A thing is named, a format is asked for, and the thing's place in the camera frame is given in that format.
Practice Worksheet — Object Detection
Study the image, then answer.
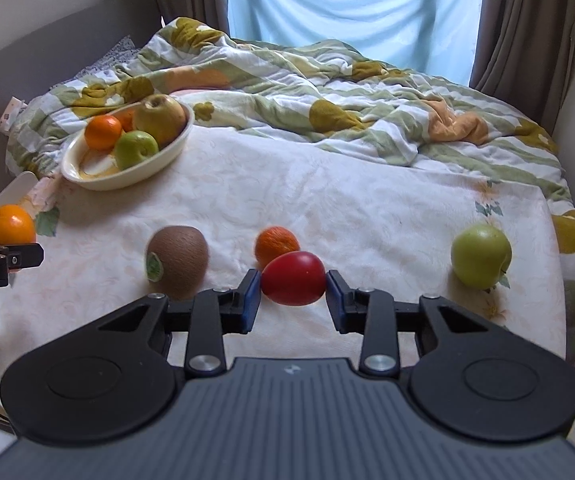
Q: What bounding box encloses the small dark mandarin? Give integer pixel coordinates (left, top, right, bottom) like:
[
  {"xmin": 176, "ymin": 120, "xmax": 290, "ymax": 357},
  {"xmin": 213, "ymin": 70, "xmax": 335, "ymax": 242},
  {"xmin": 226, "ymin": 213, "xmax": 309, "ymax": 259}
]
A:
[{"xmin": 255, "ymin": 226, "xmax": 301, "ymax": 269}]

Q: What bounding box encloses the right brown curtain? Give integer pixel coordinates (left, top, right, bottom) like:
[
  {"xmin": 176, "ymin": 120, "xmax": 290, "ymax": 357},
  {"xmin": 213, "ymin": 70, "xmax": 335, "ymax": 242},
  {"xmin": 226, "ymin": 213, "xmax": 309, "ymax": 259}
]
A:
[{"xmin": 470, "ymin": 0, "xmax": 575, "ymax": 132}]

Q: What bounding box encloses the grey bed headboard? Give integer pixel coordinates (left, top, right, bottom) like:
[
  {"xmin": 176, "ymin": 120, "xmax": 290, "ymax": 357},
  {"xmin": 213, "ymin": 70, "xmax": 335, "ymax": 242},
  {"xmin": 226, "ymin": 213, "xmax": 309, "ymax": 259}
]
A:
[{"xmin": 0, "ymin": 0, "xmax": 161, "ymax": 114}]

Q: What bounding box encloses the red cherry tomato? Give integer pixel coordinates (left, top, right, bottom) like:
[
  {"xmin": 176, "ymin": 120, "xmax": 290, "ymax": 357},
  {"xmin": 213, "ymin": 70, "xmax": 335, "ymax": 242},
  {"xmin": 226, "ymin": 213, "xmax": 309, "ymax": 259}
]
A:
[{"xmin": 261, "ymin": 252, "xmax": 327, "ymax": 307}]

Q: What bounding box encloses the white floral tablecloth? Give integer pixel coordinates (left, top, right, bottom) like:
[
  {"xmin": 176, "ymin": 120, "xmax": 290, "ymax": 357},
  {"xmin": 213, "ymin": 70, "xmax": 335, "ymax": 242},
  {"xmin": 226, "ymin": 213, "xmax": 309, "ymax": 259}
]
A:
[{"xmin": 0, "ymin": 128, "xmax": 566, "ymax": 376}]

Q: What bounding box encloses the green apple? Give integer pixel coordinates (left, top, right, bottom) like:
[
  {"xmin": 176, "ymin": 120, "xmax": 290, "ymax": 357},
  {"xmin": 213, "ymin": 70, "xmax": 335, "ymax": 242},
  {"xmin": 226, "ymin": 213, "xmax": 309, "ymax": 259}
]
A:
[
  {"xmin": 114, "ymin": 130, "xmax": 159, "ymax": 170},
  {"xmin": 451, "ymin": 224, "xmax": 512, "ymax": 289}
]

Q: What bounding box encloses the cream yellow duck plate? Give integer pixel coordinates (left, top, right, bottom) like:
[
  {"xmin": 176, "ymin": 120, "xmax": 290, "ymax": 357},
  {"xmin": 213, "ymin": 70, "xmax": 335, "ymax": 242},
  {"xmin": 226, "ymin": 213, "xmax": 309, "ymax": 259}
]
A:
[{"xmin": 60, "ymin": 94, "xmax": 195, "ymax": 191}]

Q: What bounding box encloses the small mandarin front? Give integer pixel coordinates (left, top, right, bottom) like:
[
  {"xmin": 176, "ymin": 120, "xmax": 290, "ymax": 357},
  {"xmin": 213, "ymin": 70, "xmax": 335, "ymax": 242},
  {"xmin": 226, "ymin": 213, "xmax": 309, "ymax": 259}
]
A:
[{"xmin": 112, "ymin": 107, "xmax": 134, "ymax": 132}]

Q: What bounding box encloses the large orange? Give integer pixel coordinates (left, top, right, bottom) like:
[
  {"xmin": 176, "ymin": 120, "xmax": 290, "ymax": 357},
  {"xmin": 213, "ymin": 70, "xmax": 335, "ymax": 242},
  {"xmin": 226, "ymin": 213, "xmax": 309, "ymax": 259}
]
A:
[
  {"xmin": 83, "ymin": 115, "xmax": 122, "ymax": 152},
  {"xmin": 0, "ymin": 205, "xmax": 37, "ymax": 246}
]

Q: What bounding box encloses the brown kiwi with sticker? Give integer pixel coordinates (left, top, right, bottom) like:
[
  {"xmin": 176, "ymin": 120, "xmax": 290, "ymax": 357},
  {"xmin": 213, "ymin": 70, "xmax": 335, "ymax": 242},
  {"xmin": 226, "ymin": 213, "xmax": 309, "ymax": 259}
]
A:
[{"xmin": 145, "ymin": 226, "xmax": 209, "ymax": 300}]

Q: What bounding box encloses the grey patterned pillow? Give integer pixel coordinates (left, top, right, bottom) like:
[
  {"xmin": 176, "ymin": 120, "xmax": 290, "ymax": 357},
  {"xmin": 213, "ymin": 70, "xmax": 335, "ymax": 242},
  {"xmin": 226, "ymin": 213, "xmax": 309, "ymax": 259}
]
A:
[{"xmin": 78, "ymin": 36, "xmax": 138, "ymax": 81}]

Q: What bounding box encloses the yellow apple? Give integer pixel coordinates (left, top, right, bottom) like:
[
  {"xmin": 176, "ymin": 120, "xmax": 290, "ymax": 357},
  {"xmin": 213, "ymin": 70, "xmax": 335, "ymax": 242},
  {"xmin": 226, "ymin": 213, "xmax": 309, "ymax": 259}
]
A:
[{"xmin": 132, "ymin": 94, "xmax": 188, "ymax": 148}]

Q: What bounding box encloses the striped floral quilt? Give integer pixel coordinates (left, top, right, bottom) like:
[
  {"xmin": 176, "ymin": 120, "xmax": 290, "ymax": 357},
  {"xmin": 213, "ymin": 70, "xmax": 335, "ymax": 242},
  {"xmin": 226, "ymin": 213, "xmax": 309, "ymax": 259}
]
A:
[{"xmin": 5, "ymin": 18, "xmax": 575, "ymax": 278}]

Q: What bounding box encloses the light blue window sheet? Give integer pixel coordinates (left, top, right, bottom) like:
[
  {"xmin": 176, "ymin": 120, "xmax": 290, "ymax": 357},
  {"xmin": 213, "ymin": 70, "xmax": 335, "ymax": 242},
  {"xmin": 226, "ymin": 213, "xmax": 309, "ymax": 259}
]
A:
[{"xmin": 228, "ymin": 0, "xmax": 481, "ymax": 84}]

